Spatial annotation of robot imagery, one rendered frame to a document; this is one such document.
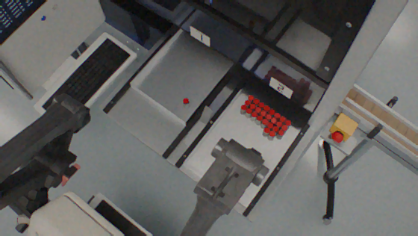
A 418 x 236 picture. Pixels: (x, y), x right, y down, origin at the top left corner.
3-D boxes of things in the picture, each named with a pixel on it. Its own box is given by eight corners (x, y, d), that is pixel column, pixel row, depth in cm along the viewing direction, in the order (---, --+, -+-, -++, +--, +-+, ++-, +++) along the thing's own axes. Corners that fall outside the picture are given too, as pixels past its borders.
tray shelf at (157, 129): (178, 22, 168) (177, 19, 166) (325, 117, 152) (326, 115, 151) (98, 109, 155) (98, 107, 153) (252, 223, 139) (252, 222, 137)
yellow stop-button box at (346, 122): (338, 115, 142) (343, 107, 135) (354, 127, 140) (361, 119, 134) (328, 131, 140) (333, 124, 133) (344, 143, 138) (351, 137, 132)
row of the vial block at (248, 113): (242, 108, 152) (242, 103, 147) (283, 136, 148) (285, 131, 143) (238, 113, 151) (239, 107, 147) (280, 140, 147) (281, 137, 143)
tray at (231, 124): (240, 92, 154) (241, 88, 151) (299, 132, 148) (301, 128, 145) (183, 165, 145) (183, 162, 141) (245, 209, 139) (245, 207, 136)
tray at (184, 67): (186, 25, 165) (186, 20, 162) (240, 58, 159) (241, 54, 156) (131, 87, 156) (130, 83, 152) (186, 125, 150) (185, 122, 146)
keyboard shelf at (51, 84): (94, 24, 178) (92, 21, 176) (139, 57, 172) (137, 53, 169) (22, 97, 166) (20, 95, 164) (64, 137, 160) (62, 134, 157)
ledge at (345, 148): (337, 108, 154) (338, 106, 152) (365, 127, 151) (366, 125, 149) (319, 137, 150) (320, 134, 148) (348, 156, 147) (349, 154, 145)
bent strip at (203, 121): (206, 111, 152) (205, 105, 146) (213, 116, 151) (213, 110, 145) (182, 142, 148) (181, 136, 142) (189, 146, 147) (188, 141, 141)
